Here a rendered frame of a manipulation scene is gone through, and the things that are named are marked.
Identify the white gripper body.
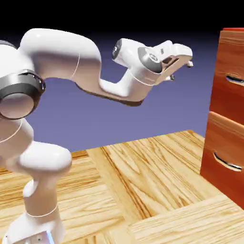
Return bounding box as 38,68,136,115
156,43,193,84

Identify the reddish wooden drawer front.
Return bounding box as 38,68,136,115
209,30,244,126
199,111,244,210

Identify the reddish wooden cabinet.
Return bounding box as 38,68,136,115
199,27,244,210

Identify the curved metal drawer handle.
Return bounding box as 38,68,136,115
213,152,243,173
225,74,244,86

